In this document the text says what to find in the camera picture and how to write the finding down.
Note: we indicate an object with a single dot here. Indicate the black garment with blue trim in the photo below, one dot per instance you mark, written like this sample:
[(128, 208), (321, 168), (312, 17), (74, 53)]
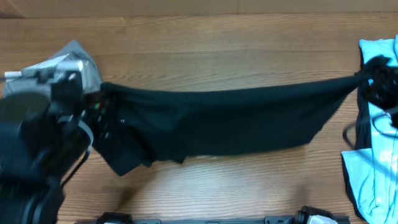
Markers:
[(362, 124)]

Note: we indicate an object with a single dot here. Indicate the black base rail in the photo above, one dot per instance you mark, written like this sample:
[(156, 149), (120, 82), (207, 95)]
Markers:
[(300, 217)]

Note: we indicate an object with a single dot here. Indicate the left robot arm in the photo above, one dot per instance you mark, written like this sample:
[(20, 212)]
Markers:
[(44, 141)]

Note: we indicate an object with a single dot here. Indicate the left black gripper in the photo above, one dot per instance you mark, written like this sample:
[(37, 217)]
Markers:
[(100, 106)]

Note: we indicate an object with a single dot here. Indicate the light blue garment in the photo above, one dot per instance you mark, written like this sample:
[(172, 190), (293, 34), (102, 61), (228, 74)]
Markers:
[(374, 170)]

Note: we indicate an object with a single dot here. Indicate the white folded garment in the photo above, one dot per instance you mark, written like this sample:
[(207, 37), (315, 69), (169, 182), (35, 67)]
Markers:
[(12, 75)]

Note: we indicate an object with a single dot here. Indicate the grey folded trousers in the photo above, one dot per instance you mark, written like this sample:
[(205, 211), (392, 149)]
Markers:
[(38, 78)]

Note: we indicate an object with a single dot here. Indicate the black polo shirt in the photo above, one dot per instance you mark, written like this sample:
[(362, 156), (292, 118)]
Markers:
[(144, 126)]

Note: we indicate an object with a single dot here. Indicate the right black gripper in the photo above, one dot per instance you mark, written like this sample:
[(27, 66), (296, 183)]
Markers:
[(380, 73)]

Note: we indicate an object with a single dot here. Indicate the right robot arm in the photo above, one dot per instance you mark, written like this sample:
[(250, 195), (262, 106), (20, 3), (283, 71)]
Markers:
[(392, 112)]

